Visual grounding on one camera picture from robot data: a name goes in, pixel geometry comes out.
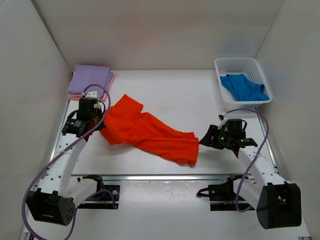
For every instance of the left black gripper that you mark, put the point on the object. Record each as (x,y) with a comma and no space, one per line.
(102,125)

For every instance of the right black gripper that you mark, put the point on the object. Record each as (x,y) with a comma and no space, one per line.
(212,133)

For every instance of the orange t-shirt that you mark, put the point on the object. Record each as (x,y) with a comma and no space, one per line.
(127,124)

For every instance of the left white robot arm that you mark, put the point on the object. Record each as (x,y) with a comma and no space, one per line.
(53,201)

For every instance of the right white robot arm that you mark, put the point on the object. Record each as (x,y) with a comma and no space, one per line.
(277,202)

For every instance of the folded pink t-shirt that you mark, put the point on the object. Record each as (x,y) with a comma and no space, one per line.
(110,83)

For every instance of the folded purple t-shirt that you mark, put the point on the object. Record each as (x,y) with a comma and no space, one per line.
(85,75)

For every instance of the blue t-shirt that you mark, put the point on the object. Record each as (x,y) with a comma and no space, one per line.
(243,89)

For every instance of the white plastic basket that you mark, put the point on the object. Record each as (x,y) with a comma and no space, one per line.
(240,65)

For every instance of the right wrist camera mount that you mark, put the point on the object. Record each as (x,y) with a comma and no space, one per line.
(223,119)

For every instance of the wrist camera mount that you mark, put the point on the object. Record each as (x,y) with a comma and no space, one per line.
(223,119)
(91,95)

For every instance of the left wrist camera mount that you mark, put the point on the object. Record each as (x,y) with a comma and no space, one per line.
(91,95)

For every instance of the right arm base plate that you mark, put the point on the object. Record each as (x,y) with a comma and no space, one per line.
(220,192)

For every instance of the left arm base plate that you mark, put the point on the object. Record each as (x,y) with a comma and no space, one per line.
(107,196)

